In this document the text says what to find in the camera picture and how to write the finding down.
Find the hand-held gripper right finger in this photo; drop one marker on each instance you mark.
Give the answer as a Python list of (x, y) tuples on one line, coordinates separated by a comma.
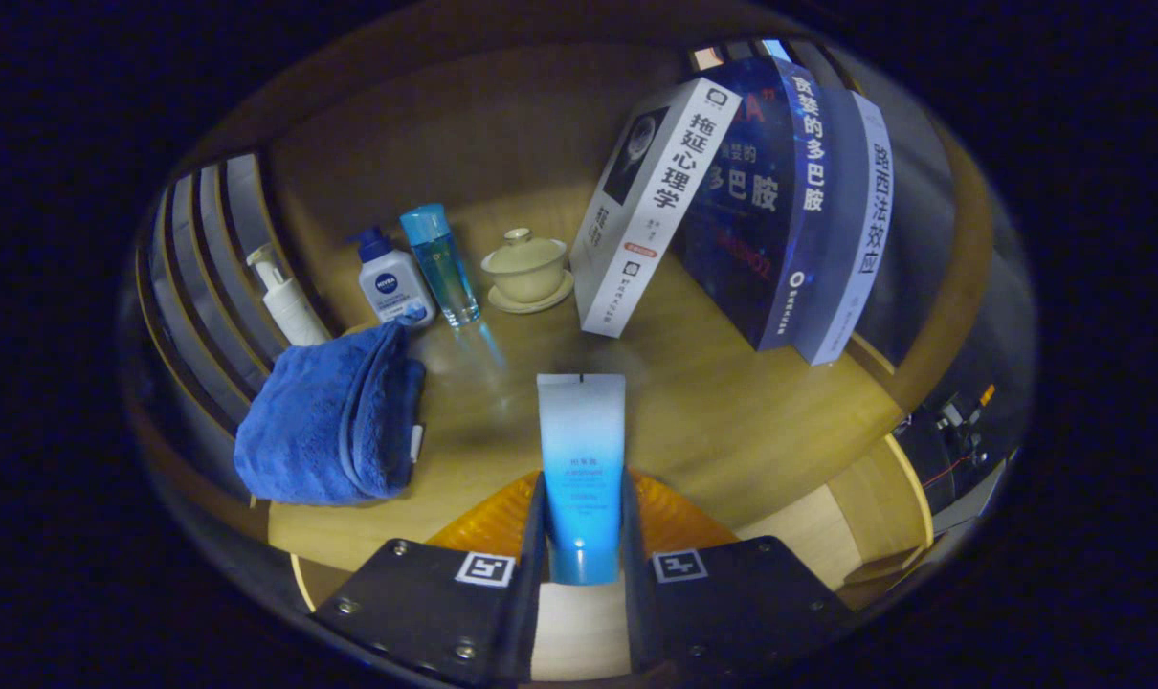
[(636, 612)]

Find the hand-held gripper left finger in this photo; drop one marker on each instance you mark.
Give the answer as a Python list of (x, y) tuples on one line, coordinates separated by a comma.
[(531, 612)]

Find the blue cosmetic tube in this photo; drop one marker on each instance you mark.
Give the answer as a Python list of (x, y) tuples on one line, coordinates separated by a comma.
[(581, 459)]

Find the wooden drawer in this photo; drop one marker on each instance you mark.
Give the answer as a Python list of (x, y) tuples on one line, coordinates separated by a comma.
[(809, 526)]

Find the wooden countertop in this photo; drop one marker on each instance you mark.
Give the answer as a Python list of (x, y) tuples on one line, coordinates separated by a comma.
[(713, 421)]

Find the wooden cabinet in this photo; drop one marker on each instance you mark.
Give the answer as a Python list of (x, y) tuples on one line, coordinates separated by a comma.
[(464, 124)]

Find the blue rolled towel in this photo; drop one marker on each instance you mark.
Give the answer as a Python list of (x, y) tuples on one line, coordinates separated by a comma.
[(321, 421)]

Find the beige lidded teacup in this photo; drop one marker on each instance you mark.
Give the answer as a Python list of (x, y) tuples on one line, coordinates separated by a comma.
[(526, 273)]

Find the white bottle with blue cap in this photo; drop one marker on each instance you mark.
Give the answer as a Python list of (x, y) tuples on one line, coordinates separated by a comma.
[(394, 287)]

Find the clear blue bottle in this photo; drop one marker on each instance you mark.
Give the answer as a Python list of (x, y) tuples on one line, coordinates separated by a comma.
[(440, 258)]

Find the black and orange device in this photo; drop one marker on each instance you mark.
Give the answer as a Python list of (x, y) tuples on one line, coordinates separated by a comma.
[(962, 421)]

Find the white pump bottle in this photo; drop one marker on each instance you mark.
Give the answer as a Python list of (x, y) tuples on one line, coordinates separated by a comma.
[(292, 311)]

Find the white book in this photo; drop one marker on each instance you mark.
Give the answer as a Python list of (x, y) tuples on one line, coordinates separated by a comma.
[(656, 211)]

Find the dark blue book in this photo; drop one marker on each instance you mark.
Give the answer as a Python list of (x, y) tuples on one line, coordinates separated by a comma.
[(751, 220)]

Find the lavender book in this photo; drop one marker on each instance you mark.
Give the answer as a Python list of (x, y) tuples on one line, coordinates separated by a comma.
[(857, 239)]

